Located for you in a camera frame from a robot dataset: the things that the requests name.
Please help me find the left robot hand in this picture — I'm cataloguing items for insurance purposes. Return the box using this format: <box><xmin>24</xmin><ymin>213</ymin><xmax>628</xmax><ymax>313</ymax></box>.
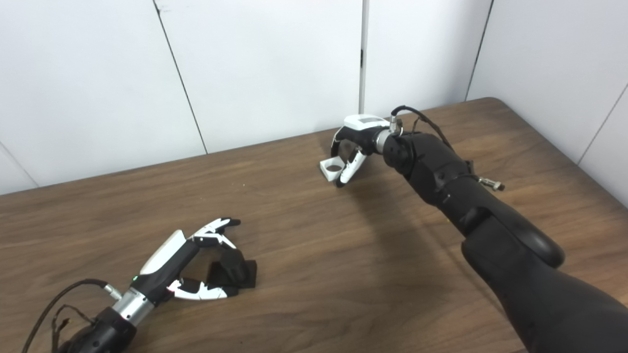
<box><xmin>130</xmin><ymin>218</ymin><xmax>242</xmax><ymax>305</ymax></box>

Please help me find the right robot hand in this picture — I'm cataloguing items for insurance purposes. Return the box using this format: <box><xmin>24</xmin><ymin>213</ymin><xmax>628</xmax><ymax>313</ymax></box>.
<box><xmin>330</xmin><ymin>114</ymin><xmax>391</xmax><ymax>188</ymax></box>

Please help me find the white square piece with hole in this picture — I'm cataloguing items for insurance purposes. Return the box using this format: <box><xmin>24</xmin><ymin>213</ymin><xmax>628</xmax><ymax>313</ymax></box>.
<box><xmin>320</xmin><ymin>157</ymin><xmax>346</xmax><ymax>181</ymax></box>

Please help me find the black peg with square base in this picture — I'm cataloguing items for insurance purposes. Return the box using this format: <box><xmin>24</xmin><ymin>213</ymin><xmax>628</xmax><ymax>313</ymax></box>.
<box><xmin>207</xmin><ymin>249</ymin><xmax>258</xmax><ymax>289</ymax></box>

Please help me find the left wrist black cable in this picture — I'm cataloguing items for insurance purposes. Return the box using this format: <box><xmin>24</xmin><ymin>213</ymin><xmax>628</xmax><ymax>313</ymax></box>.
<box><xmin>21</xmin><ymin>278</ymin><xmax>123</xmax><ymax>353</ymax></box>

